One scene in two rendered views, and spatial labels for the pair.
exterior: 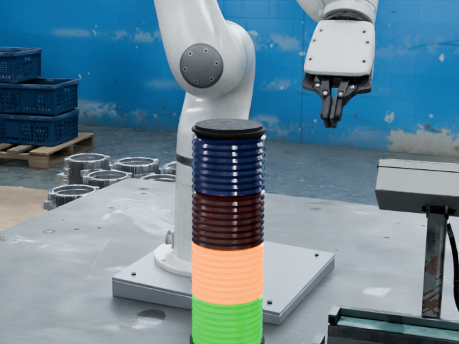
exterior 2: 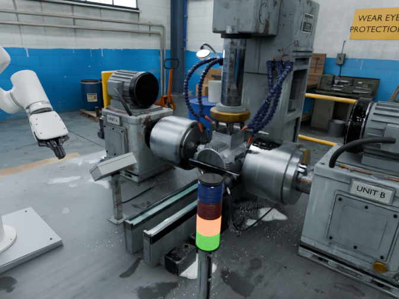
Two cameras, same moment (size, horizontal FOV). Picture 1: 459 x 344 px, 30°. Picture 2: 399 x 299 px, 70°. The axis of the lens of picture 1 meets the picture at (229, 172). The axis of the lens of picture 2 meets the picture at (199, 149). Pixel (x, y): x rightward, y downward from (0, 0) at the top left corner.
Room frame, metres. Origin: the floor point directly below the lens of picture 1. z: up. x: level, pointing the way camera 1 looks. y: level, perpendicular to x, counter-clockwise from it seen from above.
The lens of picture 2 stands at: (0.52, 0.58, 1.51)
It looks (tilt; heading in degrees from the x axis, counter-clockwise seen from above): 20 degrees down; 288
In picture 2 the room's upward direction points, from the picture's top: 2 degrees clockwise
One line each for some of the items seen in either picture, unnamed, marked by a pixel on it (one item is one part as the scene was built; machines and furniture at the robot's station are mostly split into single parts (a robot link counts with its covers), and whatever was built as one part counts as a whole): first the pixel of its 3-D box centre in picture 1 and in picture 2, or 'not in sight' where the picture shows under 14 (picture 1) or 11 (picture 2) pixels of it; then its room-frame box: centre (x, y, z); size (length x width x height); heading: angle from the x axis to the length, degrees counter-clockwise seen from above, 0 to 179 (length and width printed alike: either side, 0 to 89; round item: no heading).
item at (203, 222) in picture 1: (227, 214); (209, 206); (0.68, 0.00, 1.14); 0.06 x 0.06 x 0.04
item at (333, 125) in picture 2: not in sight; (335, 129); (-0.30, -4.99, 0.14); 0.30 x 0.30 x 0.27
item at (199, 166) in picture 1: (228, 161); (210, 189); (0.68, 0.00, 1.19); 0.06 x 0.06 x 0.04
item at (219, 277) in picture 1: (227, 266); (208, 221); (0.68, 0.00, 1.10); 0.06 x 0.06 x 0.04
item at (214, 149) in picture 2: not in sight; (222, 159); (0.79, -0.61, 1.01); 0.20 x 0.19 x 0.19; 72
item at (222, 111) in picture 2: not in sight; (231, 87); (0.78, -0.64, 1.34); 0.18 x 0.18 x 0.48
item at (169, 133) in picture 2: not in sight; (173, 140); (1.08, -0.70, 1.04); 0.37 x 0.25 x 0.25; 162
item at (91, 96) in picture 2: not in sight; (113, 97); (4.21, -4.63, 0.37); 1.20 x 0.80 x 0.74; 62
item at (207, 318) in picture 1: (227, 317); (208, 236); (0.68, 0.00, 1.05); 0.06 x 0.06 x 0.04
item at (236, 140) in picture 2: not in sight; (228, 138); (0.78, -0.64, 1.11); 0.12 x 0.11 x 0.07; 72
